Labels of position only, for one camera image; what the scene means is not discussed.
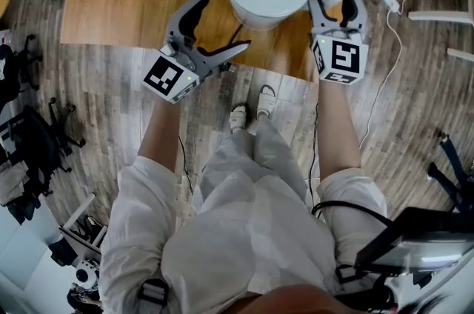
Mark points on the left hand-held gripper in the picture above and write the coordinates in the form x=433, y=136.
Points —
x=174, y=77

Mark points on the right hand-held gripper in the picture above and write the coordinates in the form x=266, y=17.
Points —
x=342, y=57

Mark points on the person's right forearm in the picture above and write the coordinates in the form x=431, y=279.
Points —
x=335, y=127

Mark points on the person's left forearm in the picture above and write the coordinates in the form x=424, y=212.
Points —
x=161, y=135

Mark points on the person's left white sandal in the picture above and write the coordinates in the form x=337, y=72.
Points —
x=238, y=119

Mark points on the person's white sandal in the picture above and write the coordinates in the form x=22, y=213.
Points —
x=238, y=119
x=266, y=103

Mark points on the person's right white sandal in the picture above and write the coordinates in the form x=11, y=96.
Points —
x=266, y=103

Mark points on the white table leg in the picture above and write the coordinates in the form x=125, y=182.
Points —
x=461, y=55
x=440, y=16

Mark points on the person's white trousers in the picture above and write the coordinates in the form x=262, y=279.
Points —
x=255, y=157

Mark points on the black office chair base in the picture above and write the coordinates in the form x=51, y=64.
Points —
x=27, y=59

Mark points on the black office chair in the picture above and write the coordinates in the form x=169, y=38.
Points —
x=33, y=149

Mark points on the person's white shirt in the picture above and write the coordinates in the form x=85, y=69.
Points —
x=229, y=249

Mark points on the black flat screen device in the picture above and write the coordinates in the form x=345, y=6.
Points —
x=422, y=242

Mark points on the black chair frame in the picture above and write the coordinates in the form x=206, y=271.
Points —
x=450, y=172

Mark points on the white frame stool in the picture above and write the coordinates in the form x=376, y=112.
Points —
x=83, y=227

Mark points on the white round camera device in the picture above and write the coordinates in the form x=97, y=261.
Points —
x=87, y=274

